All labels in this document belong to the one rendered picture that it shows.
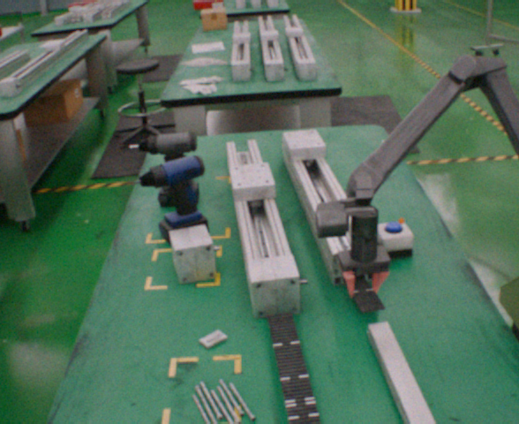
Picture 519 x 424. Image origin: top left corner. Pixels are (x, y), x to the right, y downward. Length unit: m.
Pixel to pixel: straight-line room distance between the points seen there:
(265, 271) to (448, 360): 0.42
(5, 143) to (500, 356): 2.91
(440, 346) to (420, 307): 0.14
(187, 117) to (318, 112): 0.67
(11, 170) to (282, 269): 2.51
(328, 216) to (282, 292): 0.19
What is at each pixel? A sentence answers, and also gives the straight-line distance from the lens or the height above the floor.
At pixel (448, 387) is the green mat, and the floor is 0.78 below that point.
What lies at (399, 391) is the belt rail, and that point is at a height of 0.81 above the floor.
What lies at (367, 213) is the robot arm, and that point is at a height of 1.00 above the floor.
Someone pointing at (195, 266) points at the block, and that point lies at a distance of 1.43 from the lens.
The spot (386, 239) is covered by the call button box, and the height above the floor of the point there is 0.84.
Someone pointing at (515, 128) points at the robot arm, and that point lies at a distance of 1.39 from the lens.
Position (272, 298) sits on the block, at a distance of 1.28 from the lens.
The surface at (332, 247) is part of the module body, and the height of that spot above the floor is 0.86.
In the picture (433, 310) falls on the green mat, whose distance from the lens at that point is 1.33.
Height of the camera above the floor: 1.55
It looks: 26 degrees down
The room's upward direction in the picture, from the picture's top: 4 degrees counter-clockwise
